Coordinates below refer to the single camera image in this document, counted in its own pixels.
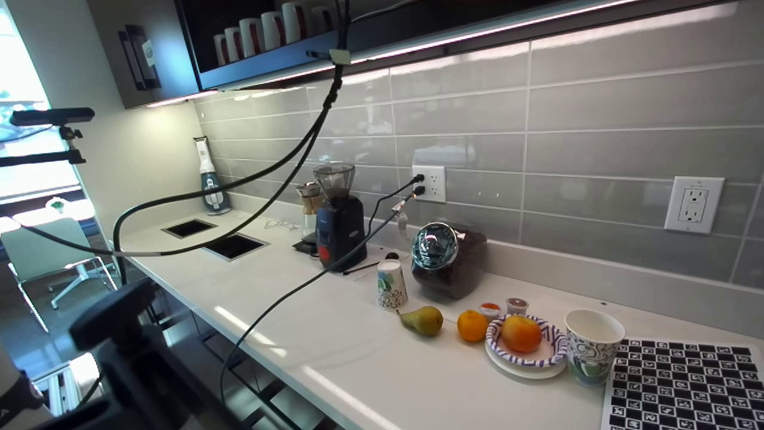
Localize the dark wall shelf unit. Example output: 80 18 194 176
87 0 764 109

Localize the under-shelf light strip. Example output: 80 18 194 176
147 0 743 109

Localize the green pear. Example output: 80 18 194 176
400 302 446 339

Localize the black coffee grinder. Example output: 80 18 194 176
311 160 371 274

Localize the black white checkered mat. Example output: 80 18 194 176
601 336 764 430

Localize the patterned tall cup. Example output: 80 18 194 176
375 251 410 311

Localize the white wall outlet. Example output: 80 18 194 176
661 173 729 237
410 162 449 203

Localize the grey handheld appliance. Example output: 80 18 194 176
192 133 235 215

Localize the black camera on stand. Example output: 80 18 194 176
0 104 95 168

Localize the black mount block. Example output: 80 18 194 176
67 274 162 352

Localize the black cabinet handle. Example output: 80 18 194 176
118 22 162 90

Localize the grey chair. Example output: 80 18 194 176
0 215 122 312

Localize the white mug red handle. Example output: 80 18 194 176
280 0 305 45
222 24 246 65
240 16 266 59
211 31 233 66
258 8 286 51

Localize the small white plate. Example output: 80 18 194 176
483 342 572 382

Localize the black power cable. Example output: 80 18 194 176
365 173 427 237
217 186 427 415

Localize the thick black cable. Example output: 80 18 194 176
110 0 354 284
20 66 347 258

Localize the striped patterned plate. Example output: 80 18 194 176
486 312 572 373

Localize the patterned bowl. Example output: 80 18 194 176
561 308 629 383

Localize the small glass grinder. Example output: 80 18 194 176
297 176 328 241

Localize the orange fruit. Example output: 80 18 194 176
500 312 546 356
456 308 492 346

